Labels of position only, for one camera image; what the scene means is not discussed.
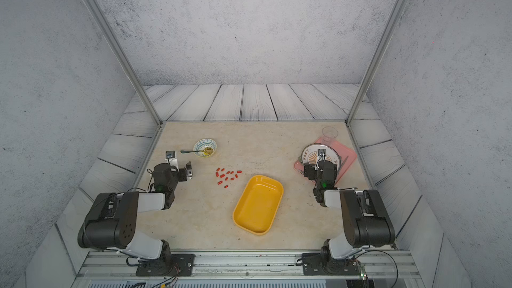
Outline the yellow plastic storage box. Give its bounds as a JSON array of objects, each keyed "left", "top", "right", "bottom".
[{"left": 232, "top": 175, "right": 284, "bottom": 235}]

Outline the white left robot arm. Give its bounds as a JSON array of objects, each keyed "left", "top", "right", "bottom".
[{"left": 77, "top": 162, "right": 193, "bottom": 261}]

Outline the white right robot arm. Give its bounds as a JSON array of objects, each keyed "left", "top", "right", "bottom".
[{"left": 303, "top": 160, "right": 396, "bottom": 265}]

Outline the round printed white plate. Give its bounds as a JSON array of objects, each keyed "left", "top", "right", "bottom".
[{"left": 299, "top": 143, "right": 341, "bottom": 169}]

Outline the spoon in bowl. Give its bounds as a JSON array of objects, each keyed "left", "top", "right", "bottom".
[{"left": 180, "top": 147, "right": 213, "bottom": 155}]

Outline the small patterned bowl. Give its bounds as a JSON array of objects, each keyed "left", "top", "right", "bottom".
[{"left": 193, "top": 138, "right": 217, "bottom": 158}]

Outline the clear plastic cup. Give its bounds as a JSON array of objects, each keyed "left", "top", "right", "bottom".
[{"left": 321, "top": 126, "right": 339, "bottom": 145}]

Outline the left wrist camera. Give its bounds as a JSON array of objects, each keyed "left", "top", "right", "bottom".
[{"left": 165, "top": 151, "right": 179, "bottom": 171}]

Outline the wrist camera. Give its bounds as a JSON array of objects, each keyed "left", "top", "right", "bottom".
[
  {"left": 317, "top": 148, "right": 326, "bottom": 162},
  {"left": 165, "top": 151, "right": 179, "bottom": 171}
]

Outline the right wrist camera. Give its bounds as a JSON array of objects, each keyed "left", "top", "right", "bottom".
[{"left": 317, "top": 148, "right": 326, "bottom": 162}]

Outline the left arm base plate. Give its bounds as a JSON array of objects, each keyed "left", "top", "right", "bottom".
[{"left": 135, "top": 253, "right": 195, "bottom": 277}]

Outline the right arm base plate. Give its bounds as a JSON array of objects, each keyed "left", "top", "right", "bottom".
[{"left": 295, "top": 253, "right": 361, "bottom": 276}]

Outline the aluminium front rail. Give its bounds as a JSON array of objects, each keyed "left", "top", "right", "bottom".
[{"left": 73, "top": 249, "right": 431, "bottom": 287}]

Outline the aluminium corner post right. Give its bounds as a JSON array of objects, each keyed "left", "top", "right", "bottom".
[{"left": 345, "top": 0, "right": 407, "bottom": 127}]

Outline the aluminium corner post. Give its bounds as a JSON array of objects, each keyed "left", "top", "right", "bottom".
[
  {"left": 82, "top": 0, "right": 163, "bottom": 128},
  {"left": 345, "top": 0, "right": 407, "bottom": 127}
]

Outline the aluminium corner post left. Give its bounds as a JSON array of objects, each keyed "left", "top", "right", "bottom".
[{"left": 82, "top": 0, "right": 163, "bottom": 128}]

